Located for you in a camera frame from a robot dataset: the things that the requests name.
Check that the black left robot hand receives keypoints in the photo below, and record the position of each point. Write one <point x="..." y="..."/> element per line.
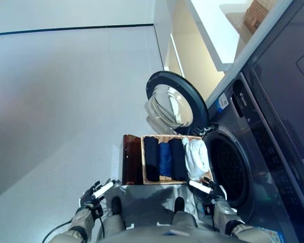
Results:
<point x="90" y="198"/>

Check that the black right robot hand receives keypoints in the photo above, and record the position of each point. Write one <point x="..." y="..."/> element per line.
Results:
<point x="216" y="193"/>

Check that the white garment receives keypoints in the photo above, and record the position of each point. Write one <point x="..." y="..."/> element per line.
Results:
<point x="196" y="157"/>

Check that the navy garment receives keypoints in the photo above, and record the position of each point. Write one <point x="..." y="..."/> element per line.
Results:
<point x="178" y="159"/>

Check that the blue garment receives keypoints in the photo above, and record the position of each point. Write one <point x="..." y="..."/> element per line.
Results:
<point x="165" y="159"/>

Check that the black garment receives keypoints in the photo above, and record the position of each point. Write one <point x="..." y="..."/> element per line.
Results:
<point x="151" y="159"/>

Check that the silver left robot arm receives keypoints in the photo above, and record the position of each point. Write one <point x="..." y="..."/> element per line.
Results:
<point x="83" y="219"/>

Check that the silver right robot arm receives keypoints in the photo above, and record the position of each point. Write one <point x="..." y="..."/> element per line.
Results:
<point x="223" y="212"/>

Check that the dark grey washing machine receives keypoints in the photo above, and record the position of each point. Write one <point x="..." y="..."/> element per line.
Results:
<point x="256" y="177"/>

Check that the silver left robot leg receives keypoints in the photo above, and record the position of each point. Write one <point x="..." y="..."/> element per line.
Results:
<point x="114" y="220"/>

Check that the silver robot leg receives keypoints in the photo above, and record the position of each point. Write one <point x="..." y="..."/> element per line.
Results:
<point x="182" y="217"/>
<point x="114" y="220"/>

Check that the silver right robot leg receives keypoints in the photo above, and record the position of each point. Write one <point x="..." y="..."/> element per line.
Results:
<point x="182" y="217"/>

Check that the glossy dark brown stool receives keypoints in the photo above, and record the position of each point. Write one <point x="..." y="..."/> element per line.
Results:
<point x="131" y="157"/>

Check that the grey robot torso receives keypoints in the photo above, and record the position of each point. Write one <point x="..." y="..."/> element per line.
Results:
<point x="167" y="235"/>

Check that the colourful label sticker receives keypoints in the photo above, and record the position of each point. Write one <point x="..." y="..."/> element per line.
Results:
<point x="269" y="236"/>

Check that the rectangular wicker laundry basket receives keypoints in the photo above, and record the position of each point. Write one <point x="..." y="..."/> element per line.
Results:
<point x="164" y="138"/>

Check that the blue energy label sticker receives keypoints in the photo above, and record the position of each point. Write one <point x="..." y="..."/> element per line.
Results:
<point x="222" y="102"/>

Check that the round glass washer door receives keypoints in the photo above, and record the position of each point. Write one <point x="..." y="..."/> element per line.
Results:
<point x="167" y="108"/>

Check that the white counter cabinet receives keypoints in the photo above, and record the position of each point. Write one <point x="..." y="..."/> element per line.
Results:
<point x="212" y="30"/>

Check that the wicker storage basket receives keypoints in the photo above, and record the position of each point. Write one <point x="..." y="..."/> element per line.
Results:
<point x="258" y="10"/>

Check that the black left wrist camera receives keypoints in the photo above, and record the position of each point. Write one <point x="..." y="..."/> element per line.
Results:
<point x="98" y="211"/>

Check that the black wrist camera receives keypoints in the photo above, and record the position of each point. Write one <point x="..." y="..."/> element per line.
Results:
<point x="207" y="209"/>
<point x="98" y="211"/>

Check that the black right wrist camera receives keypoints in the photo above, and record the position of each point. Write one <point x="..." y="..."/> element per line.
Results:
<point x="207" y="209"/>

